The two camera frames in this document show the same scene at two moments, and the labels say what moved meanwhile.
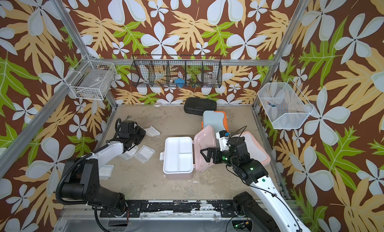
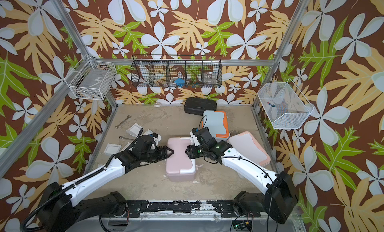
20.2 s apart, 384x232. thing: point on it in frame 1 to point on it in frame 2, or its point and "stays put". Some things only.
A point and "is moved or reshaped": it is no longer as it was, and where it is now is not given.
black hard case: x=197 y=106 stays put
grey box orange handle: x=217 y=119 stays put
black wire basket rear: x=177 y=70 stays put
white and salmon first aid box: x=255 y=151 stays put
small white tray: x=151 y=131 is moved or reshaped
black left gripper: x=142 y=131 to x=166 y=152
